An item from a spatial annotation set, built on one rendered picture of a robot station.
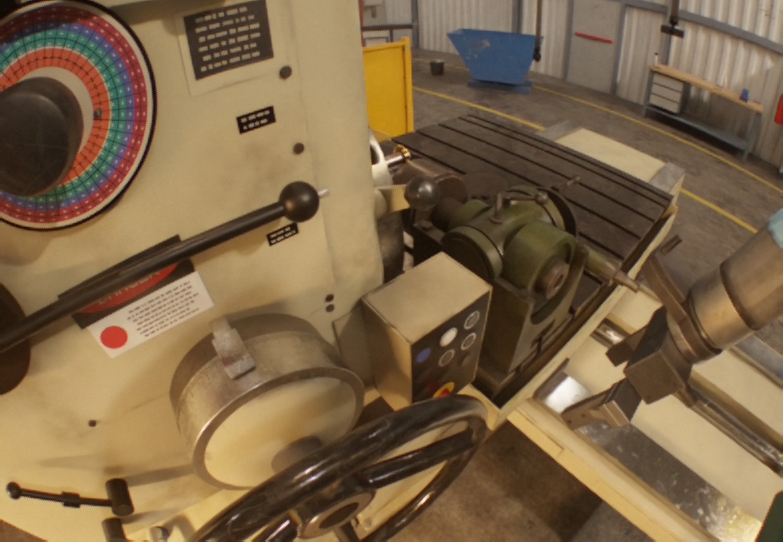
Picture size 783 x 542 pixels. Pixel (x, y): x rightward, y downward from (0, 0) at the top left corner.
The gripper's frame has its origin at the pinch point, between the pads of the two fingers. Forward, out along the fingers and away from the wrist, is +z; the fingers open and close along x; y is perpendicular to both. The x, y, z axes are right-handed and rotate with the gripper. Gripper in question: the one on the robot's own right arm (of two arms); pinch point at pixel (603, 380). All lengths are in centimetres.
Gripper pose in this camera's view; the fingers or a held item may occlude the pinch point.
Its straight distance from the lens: 50.1
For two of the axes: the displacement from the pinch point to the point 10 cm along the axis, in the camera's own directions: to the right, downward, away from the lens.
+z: -3.0, 5.8, 7.5
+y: 5.8, 7.4, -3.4
